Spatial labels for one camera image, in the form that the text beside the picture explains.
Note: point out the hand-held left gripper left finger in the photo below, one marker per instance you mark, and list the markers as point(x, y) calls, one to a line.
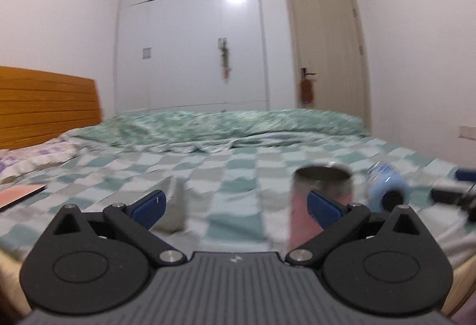
point(150, 209)

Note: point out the green checkered bedsheet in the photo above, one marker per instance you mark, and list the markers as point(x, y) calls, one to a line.
point(230, 180)

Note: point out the green hanging ornament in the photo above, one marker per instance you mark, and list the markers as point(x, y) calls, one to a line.
point(225, 59)

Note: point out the light blue bottle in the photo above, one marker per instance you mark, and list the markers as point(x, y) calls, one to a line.
point(388, 181)

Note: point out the wooden bed headboard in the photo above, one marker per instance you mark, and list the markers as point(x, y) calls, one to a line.
point(44, 105)

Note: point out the beige wooden door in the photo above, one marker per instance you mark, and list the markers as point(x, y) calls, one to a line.
point(327, 49)

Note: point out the purple floral pillow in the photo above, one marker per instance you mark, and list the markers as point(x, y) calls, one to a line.
point(29, 157)

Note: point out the white wardrobe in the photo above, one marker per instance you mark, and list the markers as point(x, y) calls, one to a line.
point(189, 38)

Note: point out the pink cup with steel rim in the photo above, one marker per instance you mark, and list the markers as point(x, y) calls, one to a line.
point(299, 209)

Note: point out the white wall socket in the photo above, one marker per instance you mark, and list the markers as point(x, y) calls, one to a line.
point(467, 132)

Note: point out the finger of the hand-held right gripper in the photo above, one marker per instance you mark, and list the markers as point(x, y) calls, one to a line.
point(465, 174)
point(446, 195)

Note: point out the pink book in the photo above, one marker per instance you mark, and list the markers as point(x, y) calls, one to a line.
point(16, 194)

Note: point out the red hanging ornament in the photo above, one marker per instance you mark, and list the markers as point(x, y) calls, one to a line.
point(306, 92)

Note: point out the green patterned quilt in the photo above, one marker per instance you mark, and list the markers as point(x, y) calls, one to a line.
point(223, 128)

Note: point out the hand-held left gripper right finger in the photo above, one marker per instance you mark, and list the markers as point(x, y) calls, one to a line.
point(322, 211)

